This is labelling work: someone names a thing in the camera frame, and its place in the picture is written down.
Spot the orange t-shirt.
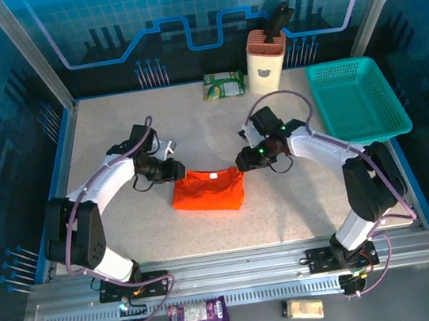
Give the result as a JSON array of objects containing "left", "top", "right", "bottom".
[{"left": 167, "top": 163, "right": 250, "bottom": 220}]

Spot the green snack packet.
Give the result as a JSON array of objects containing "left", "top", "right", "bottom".
[{"left": 201, "top": 68, "right": 249, "bottom": 102}]

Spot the cream knife block pink rim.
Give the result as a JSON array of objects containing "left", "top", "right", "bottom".
[{"left": 241, "top": 25, "right": 294, "bottom": 99}]

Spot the teal plastic basket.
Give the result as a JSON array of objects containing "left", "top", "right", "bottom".
[{"left": 303, "top": 51, "right": 416, "bottom": 153}]

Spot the small tan packet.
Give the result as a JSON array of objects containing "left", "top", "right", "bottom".
[{"left": 279, "top": 295, "right": 326, "bottom": 321}]

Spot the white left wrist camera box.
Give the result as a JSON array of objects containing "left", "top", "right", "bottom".
[{"left": 155, "top": 137, "right": 178, "bottom": 161}]

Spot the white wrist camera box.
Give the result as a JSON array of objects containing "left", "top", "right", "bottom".
[
  {"left": 237, "top": 122, "right": 259, "bottom": 145},
  {"left": 155, "top": 137, "right": 178, "bottom": 161}
]

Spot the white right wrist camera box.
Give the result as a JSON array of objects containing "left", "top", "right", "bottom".
[{"left": 237, "top": 122, "right": 259, "bottom": 145}]

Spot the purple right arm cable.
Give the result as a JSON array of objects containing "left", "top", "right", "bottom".
[{"left": 241, "top": 74, "right": 427, "bottom": 309}]

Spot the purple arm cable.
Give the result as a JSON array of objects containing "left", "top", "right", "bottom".
[
  {"left": 241, "top": 74, "right": 427, "bottom": 309},
  {"left": 46, "top": 115, "right": 182, "bottom": 321}
]

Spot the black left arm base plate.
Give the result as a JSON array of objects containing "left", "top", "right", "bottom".
[{"left": 96, "top": 268, "right": 177, "bottom": 305}]

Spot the aluminium mounting rail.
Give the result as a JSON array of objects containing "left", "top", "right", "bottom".
[{"left": 23, "top": 222, "right": 429, "bottom": 315}]

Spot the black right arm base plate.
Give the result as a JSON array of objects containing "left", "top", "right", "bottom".
[{"left": 305, "top": 239, "right": 381, "bottom": 275}]

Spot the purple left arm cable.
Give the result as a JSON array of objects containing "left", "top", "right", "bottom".
[{"left": 46, "top": 115, "right": 182, "bottom": 321}]

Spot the black knife handle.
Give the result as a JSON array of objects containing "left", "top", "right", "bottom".
[{"left": 259, "top": 0, "right": 298, "bottom": 46}]

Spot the slotted grey cable duct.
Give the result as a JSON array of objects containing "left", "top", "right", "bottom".
[{"left": 44, "top": 276, "right": 344, "bottom": 321}]

